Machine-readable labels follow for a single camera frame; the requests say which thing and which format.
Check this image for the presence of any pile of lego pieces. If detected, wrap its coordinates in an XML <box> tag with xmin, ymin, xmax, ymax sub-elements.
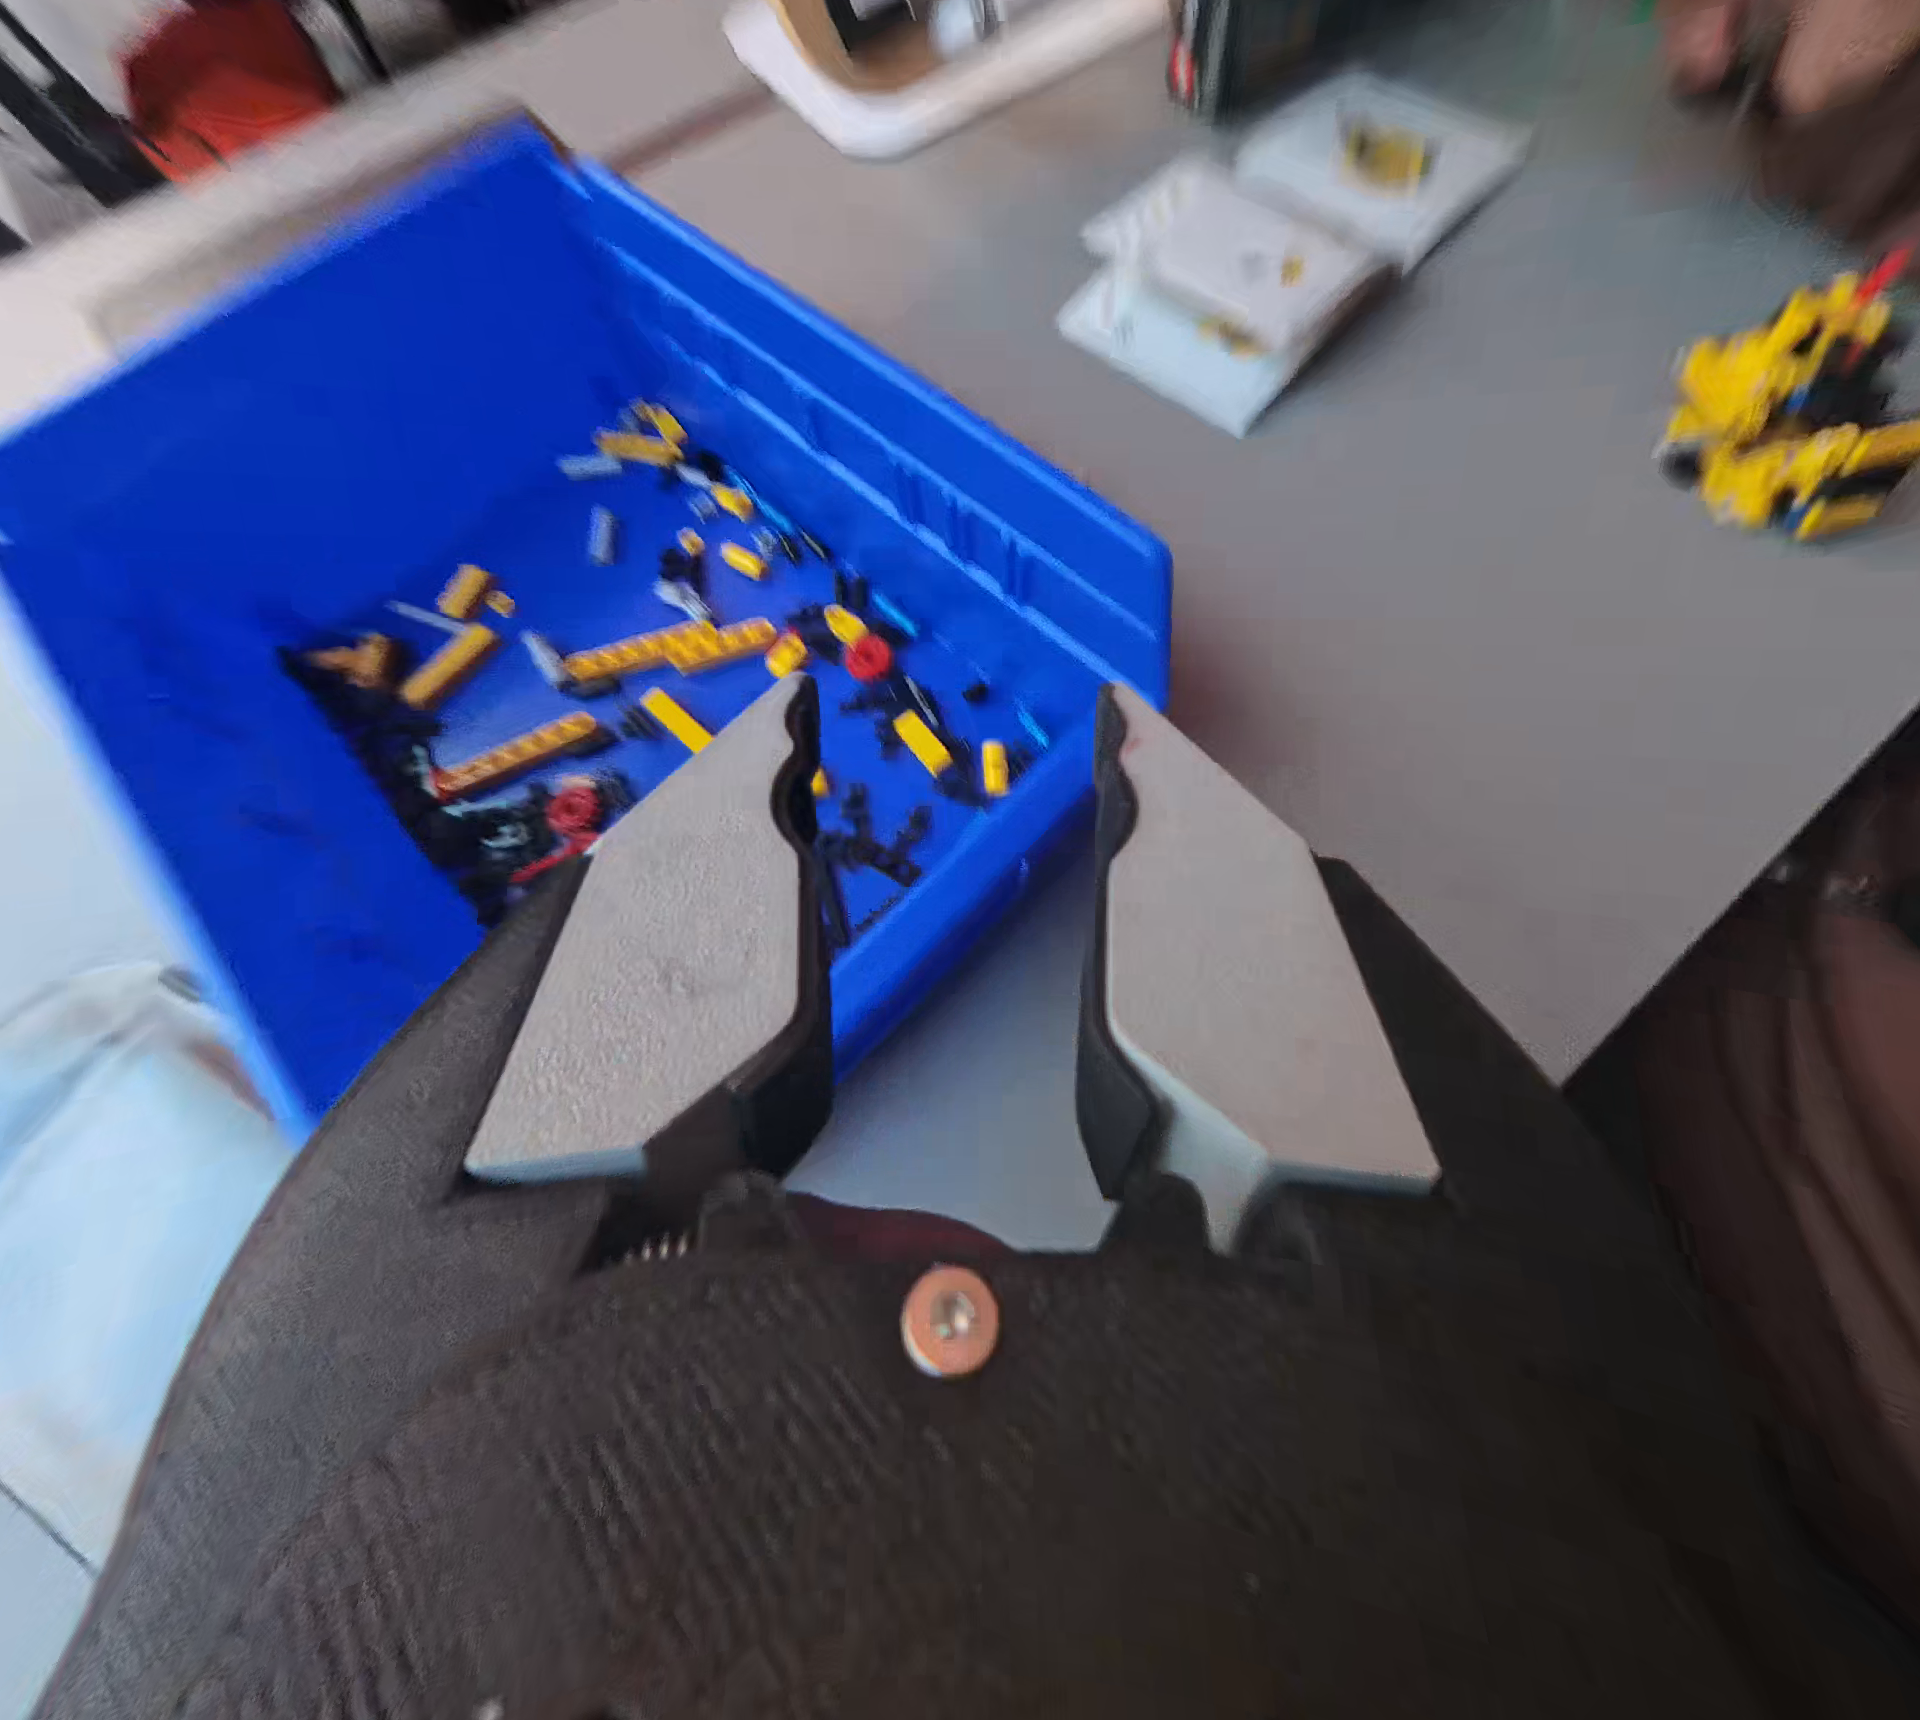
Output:
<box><xmin>284</xmin><ymin>399</ymin><xmax>1053</xmax><ymax>927</ymax></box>

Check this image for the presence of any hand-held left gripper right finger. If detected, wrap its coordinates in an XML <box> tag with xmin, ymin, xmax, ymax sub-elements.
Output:
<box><xmin>1075</xmin><ymin>681</ymin><xmax>1447</xmax><ymax>1257</ymax></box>

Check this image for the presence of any red chair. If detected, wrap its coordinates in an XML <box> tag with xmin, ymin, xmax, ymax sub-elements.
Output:
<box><xmin>121</xmin><ymin>0</ymin><xmax>342</xmax><ymax>179</ymax></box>

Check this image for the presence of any person's leg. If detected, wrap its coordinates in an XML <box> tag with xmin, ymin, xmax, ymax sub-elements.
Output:
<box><xmin>1560</xmin><ymin>729</ymin><xmax>1920</xmax><ymax>1647</ymax></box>

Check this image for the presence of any yellow lego model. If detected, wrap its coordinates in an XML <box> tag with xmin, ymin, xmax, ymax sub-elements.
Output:
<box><xmin>1655</xmin><ymin>249</ymin><xmax>1920</xmax><ymax>543</ymax></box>

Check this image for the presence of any person's right hand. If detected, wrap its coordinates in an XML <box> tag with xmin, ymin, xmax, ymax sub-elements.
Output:
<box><xmin>1657</xmin><ymin>0</ymin><xmax>1920</xmax><ymax>238</ymax></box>

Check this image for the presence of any clear plastic bag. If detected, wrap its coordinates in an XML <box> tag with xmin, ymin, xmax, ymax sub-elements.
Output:
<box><xmin>0</xmin><ymin>962</ymin><xmax>324</xmax><ymax>1572</ymax></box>

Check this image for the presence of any blue plastic bin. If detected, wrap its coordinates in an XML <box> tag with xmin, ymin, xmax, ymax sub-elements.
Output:
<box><xmin>0</xmin><ymin>114</ymin><xmax>1177</xmax><ymax>1137</ymax></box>

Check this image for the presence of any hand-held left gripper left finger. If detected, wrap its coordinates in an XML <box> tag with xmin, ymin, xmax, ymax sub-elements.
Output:
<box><xmin>462</xmin><ymin>674</ymin><xmax>838</xmax><ymax>1189</ymax></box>

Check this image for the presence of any lego instruction booklet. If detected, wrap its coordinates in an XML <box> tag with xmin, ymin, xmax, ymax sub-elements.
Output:
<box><xmin>1057</xmin><ymin>69</ymin><xmax>1537</xmax><ymax>440</ymax></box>

